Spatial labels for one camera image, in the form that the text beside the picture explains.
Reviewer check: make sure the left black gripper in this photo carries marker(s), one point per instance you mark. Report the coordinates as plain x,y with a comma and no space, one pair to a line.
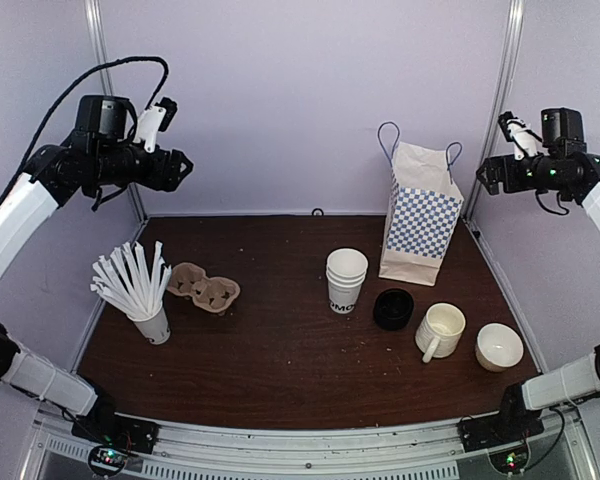
165,173

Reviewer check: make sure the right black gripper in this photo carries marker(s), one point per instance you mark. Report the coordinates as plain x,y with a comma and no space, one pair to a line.
511,183

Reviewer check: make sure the blue checkered paper bag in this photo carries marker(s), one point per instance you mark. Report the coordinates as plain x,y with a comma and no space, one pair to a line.
424,207

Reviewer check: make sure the white paper cups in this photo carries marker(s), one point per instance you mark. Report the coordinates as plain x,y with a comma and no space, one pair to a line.
346,270

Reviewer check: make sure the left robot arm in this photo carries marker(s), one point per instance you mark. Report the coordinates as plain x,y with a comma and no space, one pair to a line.
109,145

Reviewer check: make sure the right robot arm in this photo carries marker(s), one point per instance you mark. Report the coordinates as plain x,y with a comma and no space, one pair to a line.
541,221

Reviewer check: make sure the cardboard cup carrier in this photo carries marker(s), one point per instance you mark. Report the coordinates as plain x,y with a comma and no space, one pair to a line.
214,295

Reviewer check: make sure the paper cup holding straws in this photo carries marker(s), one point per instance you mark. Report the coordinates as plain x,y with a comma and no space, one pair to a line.
156,329

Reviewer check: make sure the stack of black lids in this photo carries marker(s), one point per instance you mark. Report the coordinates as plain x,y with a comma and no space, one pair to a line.
393,309

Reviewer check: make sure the cream ceramic mug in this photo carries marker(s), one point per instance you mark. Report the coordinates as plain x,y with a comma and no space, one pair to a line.
439,332

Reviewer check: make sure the cream ceramic bowl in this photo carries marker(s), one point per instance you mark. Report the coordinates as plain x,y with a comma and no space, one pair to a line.
498,347

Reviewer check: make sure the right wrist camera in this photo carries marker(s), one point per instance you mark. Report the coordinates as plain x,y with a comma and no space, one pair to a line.
517,132

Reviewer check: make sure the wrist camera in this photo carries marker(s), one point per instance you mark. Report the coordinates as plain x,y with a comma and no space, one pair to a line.
153,120
517,132

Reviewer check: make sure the left aluminium frame post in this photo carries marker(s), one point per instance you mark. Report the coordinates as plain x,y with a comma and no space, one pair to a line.
111,110

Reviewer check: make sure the aluminium frame post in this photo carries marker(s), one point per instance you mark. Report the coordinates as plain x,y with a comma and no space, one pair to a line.
111,110
508,63

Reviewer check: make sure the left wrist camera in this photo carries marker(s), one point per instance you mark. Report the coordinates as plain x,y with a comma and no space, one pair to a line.
153,120

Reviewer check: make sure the right aluminium frame post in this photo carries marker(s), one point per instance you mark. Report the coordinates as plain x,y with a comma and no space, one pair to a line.
508,63

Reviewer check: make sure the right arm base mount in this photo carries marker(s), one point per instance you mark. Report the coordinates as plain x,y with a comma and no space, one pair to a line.
494,430

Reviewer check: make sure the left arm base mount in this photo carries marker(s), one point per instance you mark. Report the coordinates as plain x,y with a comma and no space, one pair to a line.
103,425

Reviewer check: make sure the aluminium front rail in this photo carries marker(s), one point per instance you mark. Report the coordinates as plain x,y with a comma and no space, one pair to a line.
432,450

